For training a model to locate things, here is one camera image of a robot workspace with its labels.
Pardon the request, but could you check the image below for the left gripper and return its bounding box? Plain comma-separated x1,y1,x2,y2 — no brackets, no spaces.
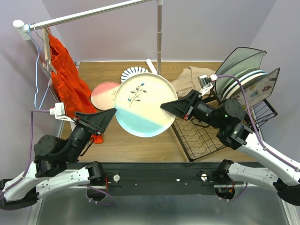
64,107,117,163

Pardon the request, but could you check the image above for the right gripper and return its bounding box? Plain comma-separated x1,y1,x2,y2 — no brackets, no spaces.
161,89,225,129

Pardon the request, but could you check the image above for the pink and cream plate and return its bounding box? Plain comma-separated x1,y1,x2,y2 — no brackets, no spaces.
90,82,120,111

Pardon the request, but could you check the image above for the cream round plate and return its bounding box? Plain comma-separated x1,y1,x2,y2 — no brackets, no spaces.
114,73,178,137

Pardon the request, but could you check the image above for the blue striped white plate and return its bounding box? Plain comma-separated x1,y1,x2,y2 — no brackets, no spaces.
120,66,149,83

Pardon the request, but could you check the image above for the square leaf pattern plate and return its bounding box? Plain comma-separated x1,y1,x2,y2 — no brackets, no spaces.
242,68,280,108

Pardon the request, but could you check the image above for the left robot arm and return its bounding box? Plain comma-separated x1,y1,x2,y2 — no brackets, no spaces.
0,103,117,210

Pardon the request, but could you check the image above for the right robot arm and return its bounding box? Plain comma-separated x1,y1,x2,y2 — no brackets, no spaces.
160,90,300,206

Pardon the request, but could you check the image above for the white clothes rack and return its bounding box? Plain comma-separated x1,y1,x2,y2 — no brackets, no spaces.
12,0,165,78

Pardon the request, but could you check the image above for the beige cloth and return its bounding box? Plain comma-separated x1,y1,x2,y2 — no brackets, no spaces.
171,66,215,98

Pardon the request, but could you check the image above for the orange garment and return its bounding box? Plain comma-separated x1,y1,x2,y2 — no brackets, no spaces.
48,34,104,144

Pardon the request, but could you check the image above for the white blue rimmed plate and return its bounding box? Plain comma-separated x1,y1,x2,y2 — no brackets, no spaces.
222,70,267,100

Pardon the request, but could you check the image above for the wooden clip hanger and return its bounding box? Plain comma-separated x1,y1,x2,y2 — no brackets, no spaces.
42,28,57,74

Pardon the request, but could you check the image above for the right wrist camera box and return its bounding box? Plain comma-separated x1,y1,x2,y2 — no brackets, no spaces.
198,74,218,96

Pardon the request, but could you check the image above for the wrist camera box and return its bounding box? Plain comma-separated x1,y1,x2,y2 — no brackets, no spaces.
198,74,218,96
49,102,72,121

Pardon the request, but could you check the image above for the black wire dish rack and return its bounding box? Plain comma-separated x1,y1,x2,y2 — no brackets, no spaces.
172,99,278,162

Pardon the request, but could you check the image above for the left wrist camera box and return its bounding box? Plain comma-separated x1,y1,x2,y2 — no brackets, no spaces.
49,102,72,121

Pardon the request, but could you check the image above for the black mounting rail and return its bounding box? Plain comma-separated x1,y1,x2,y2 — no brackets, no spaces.
77,161,275,196

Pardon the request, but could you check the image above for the blue wire hanger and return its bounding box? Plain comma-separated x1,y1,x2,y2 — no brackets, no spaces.
27,23,49,110

